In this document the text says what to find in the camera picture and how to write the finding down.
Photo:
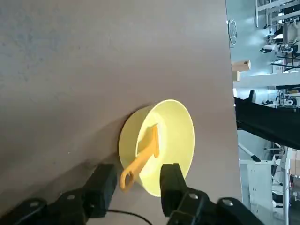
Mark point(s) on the black slanted beam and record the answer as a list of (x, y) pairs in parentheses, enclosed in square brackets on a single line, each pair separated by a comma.
[(262, 122)]

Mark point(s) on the wooden block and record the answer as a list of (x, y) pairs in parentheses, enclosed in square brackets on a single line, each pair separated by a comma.
[(241, 66)]

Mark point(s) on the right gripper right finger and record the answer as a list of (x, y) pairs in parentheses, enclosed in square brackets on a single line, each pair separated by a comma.
[(173, 187)]

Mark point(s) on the white metal cabinet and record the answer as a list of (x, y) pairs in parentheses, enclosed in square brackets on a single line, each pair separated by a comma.
[(257, 187)]

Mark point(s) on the yellow plastic bowl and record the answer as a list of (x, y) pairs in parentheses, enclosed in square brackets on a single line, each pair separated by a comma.
[(178, 131)]

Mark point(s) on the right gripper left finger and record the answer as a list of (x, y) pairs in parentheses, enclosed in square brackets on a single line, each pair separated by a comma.
[(98, 187)]

